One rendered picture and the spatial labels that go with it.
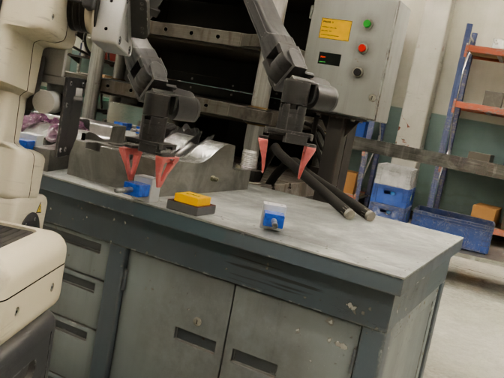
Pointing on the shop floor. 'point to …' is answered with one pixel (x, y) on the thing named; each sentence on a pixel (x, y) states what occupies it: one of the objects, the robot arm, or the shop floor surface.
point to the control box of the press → (353, 67)
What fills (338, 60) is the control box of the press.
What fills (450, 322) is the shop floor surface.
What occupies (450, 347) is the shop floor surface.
